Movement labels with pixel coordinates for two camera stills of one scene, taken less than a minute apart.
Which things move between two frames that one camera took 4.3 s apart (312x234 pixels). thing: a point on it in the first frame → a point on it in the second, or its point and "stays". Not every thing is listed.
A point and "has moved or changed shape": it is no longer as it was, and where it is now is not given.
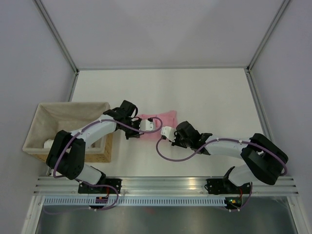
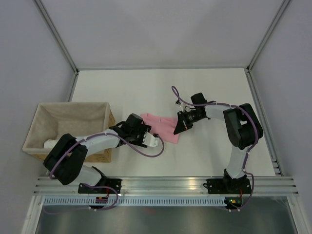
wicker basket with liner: [49, 118] stays
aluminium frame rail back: [165, 68] stays
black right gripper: [176, 134] → [183, 124]
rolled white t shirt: [48, 143] stays
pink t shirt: [169, 119] has moved or changed shape
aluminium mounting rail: [52, 185] stays
